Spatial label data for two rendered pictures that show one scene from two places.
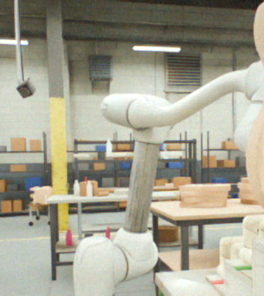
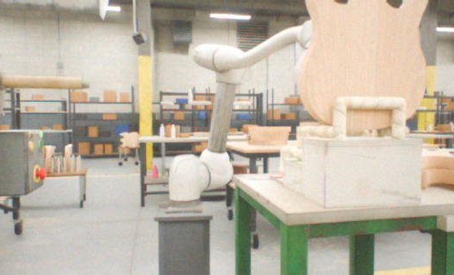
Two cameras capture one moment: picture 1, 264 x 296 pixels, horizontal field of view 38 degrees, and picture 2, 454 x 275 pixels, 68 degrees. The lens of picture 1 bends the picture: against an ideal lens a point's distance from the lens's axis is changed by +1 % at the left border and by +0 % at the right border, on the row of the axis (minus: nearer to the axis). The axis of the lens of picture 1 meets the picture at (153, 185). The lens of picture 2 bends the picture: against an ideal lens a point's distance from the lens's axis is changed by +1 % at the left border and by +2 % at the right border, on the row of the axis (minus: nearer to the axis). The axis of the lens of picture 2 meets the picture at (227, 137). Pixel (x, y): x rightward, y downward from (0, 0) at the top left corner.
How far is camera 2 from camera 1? 25 cm
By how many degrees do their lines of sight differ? 1
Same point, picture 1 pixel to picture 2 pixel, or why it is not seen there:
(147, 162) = (226, 97)
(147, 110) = (229, 56)
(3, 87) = (97, 47)
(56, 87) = (144, 47)
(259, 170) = (306, 86)
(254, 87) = (307, 37)
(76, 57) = (161, 22)
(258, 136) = (306, 63)
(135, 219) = (216, 142)
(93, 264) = (184, 174)
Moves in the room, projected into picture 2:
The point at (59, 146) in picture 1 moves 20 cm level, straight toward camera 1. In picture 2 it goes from (145, 97) to (146, 97)
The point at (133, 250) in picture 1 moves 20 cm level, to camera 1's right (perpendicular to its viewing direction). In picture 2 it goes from (215, 166) to (252, 166)
